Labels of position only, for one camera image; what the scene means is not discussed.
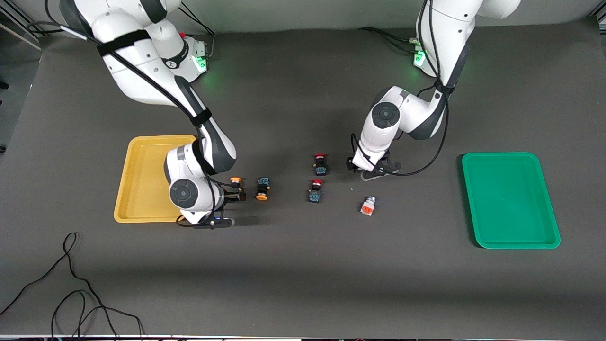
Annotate aluminium frame rail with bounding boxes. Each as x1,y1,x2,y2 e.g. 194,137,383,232
0,9,48,52

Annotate black base cables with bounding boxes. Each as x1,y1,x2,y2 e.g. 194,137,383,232
179,2,216,60
357,27,423,54

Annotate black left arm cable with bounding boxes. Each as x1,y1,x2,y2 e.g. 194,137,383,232
350,0,470,177

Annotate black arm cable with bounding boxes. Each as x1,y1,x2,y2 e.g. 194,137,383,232
45,0,229,227
350,0,470,177

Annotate yellow plastic tray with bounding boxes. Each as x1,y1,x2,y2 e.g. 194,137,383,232
114,135,197,224

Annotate black left base cables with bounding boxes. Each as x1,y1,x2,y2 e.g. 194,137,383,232
357,27,423,54

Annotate loose black table cable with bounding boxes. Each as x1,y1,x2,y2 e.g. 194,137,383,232
0,232,145,340

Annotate green plastic tray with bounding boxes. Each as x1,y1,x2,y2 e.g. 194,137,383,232
462,152,561,250

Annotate dark grey table mat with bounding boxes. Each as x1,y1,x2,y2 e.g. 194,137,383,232
0,19,606,340

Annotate black right base cables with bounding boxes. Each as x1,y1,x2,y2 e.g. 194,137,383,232
179,2,216,60

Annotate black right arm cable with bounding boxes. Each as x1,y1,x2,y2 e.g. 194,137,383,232
45,0,229,227

